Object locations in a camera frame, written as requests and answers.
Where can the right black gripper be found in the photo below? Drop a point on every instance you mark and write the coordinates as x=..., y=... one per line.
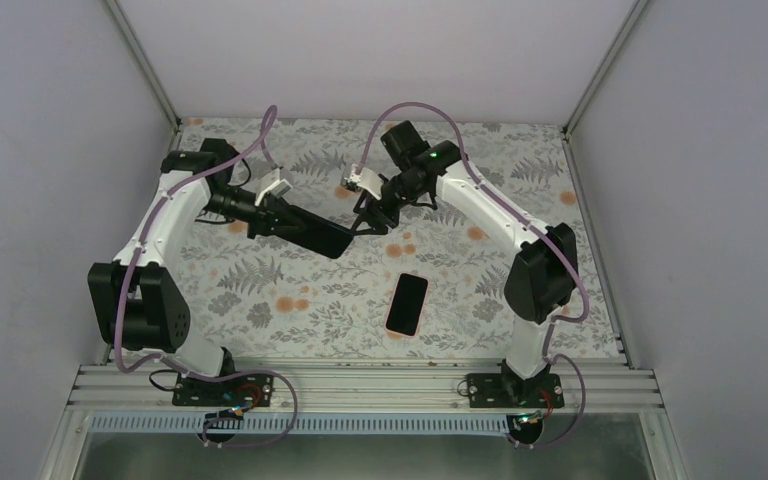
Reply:
x=370, y=212

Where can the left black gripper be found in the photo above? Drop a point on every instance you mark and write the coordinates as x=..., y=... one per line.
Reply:
x=268, y=215

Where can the black phone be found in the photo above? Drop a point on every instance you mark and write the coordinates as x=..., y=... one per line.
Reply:
x=312, y=232

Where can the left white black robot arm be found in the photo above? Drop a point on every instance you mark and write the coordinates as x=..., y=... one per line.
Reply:
x=140, y=310

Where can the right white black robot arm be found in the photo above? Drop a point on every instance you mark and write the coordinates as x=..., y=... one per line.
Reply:
x=544, y=260

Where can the floral patterned table mat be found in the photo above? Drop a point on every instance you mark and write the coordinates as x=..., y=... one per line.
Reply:
x=265, y=297

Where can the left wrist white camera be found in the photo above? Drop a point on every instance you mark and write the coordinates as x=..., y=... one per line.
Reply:
x=274, y=184

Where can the wrist white camera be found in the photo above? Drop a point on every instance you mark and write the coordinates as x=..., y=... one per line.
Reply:
x=362, y=179
x=274, y=184

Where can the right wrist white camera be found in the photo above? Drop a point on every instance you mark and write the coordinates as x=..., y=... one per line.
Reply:
x=362, y=179

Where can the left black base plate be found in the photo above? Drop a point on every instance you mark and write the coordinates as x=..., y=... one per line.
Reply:
x=253, y=390

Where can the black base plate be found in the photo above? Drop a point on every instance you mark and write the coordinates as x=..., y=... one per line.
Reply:
x=494, y=391
x=253, y=390

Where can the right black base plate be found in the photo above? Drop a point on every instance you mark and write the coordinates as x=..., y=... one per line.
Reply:
x=494, y=391

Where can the slotted grey cable duct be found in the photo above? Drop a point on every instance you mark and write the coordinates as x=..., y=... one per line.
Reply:
x=305, y=423

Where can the aluminium mounting rail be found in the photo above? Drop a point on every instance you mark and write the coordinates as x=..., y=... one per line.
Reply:
x=389, y=385

